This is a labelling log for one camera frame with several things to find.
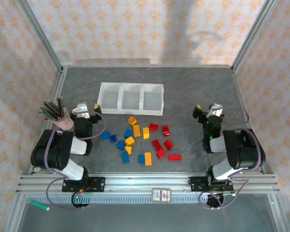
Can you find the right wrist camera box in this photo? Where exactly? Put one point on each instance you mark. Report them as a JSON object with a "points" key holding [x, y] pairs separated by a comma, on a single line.
{"points": [[215, 110]]}

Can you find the long aluminium base rail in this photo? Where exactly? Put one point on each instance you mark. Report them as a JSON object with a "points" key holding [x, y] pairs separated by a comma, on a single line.
{"points": [[145, 183]]}

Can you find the bunch of coloured pencils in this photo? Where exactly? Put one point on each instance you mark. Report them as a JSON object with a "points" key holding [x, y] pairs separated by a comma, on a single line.
{"points": [[50, 108]]}

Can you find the aluminium upright post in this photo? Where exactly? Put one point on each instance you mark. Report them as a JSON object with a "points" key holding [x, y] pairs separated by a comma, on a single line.
{"points": [[38, 31], [253, 31]]}

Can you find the pink cup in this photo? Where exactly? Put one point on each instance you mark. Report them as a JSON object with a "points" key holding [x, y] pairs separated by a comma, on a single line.
{"points": [[64, 123]]}

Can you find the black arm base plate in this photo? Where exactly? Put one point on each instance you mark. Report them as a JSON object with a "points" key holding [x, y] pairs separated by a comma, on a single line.
{"points": [[195, 184], [97, 184]]}

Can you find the long yellow lego brick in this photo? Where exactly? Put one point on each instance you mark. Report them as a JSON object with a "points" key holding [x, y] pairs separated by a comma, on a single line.
{"points": [[136, 130], [148, 159], [146, 133]]}

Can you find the green marker pen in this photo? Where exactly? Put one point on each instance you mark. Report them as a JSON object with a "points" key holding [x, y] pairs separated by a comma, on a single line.
{"points": [[37, 204]]}

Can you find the sloped red lego brick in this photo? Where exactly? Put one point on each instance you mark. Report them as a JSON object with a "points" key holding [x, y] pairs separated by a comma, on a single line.
{"points": [[153, 126]]}

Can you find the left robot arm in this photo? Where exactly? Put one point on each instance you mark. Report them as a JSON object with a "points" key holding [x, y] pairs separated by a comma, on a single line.
{"points": [[50, 149]]}

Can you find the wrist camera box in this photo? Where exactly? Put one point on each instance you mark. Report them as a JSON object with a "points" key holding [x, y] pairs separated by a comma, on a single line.
{"points": [[215, 110], [81, 110]]}

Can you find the blue lego brick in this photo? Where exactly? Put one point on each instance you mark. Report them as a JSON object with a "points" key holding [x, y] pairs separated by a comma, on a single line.
{"points": [[113, 138], [141, 159], [125, 157], [120, 144], [128, 133], [105, 135]]}

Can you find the thin aluminium table rail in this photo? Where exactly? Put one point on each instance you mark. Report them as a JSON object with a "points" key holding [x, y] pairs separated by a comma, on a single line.
{"points": [[183, 66]]}

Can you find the curved red lego brick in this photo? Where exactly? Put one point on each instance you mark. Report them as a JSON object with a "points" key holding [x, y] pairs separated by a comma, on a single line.
{"points": [[165, 130], [168, 145]]}

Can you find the aluminium table side rail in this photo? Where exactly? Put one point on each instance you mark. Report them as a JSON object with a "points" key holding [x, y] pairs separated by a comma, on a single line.
{"points": [[239, 96], [60, 84]]}

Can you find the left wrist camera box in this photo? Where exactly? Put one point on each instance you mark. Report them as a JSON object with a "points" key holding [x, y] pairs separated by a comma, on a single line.
{"points": [[81, 110]]}

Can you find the small label card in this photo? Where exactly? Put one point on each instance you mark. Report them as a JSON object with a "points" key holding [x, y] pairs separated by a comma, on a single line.
{"points": [[161, 195]]}

